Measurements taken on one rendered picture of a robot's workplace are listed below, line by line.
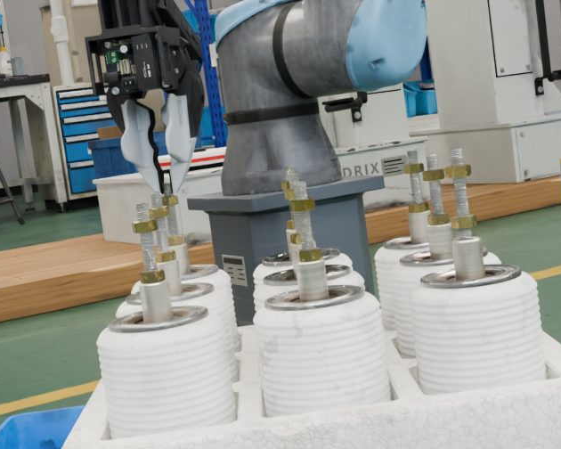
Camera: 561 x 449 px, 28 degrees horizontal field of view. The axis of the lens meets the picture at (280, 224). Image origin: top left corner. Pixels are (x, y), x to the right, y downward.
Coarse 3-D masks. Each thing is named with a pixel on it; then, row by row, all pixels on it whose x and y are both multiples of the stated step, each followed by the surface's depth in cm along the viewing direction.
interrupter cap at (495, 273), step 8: (496, 264) 87; (440, 272) 87; (448, 272) 86; (488, 272) 85; (496, 272) 84; (504, 272) 83; (512, 272) 83; (520, 272) 82; (424, 280) 84; (432, 280) 84; (440, 280) 83; (448, 280) 85; (472, 280) 81; (480, 280) 80; (488, 280) 80; (496, 280) 80; (504, 280) 81; (432, 288) 82; (440, 288) 81; (448, 288) 81; (456, 288) 81
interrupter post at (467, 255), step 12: (456, 240) 84; (468, 240) 83; (480, 240) 83; (456, 252) 83; (468, 252) 83; (480, 252) 83; (456, 264) 83; (468, 264) 83; (480, 264) 83; (456, 276) 84; (468, 276) 83; (480, 276) 83
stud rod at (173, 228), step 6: (168, 186) 106; (168, 192) 106; (174, 210) 106; (168, 216) 106; (174, 216) 106; (168, 222) 106; (174, 222) 106; (168, 228) 107; (174, 228) 106; (174, 234) 106
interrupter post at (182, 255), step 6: (174, 246) 106; (180, 246) 106; (186, 246) 107; (180, 252) 106; (186, 252) 107; (180, 258) 106; (186, 258) 106; (180, 264) 106; (186, 264) 106; (180, 270) 106; (186, 270) 106
